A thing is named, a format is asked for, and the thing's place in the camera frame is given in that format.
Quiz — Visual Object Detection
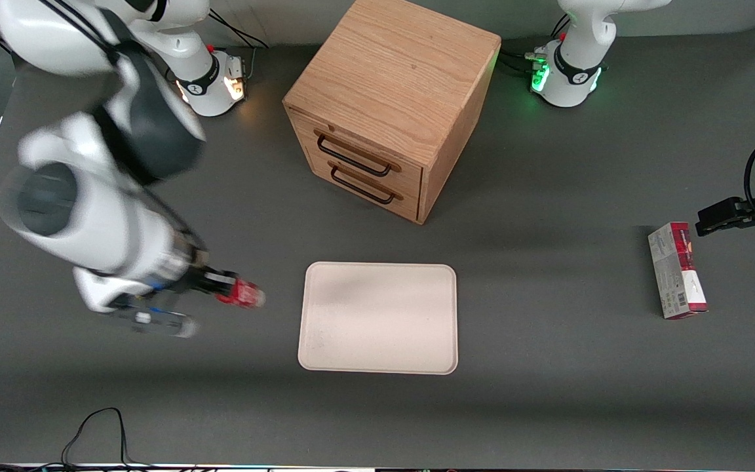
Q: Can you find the black left arm base cable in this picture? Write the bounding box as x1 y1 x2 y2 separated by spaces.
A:
498 14 571 74

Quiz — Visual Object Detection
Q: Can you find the black looped table cable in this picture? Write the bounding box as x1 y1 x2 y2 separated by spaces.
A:
60 407 155 470

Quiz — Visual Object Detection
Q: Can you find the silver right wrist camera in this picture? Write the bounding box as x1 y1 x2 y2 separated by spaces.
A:
112 306 201 340

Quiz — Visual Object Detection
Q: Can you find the grey and red carton box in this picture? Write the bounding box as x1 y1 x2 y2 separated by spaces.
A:
648 222 710 320

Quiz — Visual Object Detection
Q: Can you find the wooden two-drawer cabinet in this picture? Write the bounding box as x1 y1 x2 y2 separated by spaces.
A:
282 0 502 226

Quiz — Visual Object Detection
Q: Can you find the black arm base cable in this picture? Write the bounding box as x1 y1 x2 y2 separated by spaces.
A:
498 14 571 74
207 9 269 85

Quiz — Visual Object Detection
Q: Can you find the red coke bottle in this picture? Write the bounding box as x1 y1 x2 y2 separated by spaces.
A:
216 277 267 309

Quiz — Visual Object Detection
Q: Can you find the beige plastic tray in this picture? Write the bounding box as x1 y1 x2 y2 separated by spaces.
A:
298 262 459 376

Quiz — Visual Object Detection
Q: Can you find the black drawer handle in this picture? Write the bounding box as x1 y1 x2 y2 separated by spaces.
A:
315 130 403 178
328 161 405 205

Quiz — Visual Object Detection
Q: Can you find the black right arm base cable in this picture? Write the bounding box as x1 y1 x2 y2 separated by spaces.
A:
207 9 269 85

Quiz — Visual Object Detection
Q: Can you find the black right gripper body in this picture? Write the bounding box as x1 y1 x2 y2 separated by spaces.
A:
145 252 220 310

